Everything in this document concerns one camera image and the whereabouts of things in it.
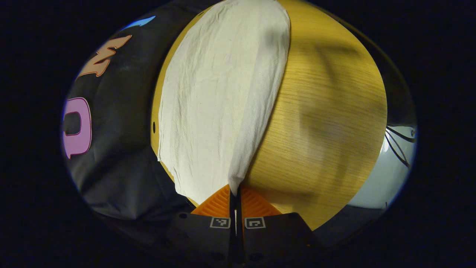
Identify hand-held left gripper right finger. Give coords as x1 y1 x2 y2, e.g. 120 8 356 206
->
237 185 325 268

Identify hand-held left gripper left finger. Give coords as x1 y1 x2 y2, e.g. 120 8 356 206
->
163 184 238 268

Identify black floor cable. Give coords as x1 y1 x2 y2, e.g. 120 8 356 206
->
386 126 417 143
384 130 412 169

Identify black backdrop cloth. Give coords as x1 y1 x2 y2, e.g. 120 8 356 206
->
61 0 223 240

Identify white jeans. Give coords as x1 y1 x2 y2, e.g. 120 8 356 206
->
157 0 292 205

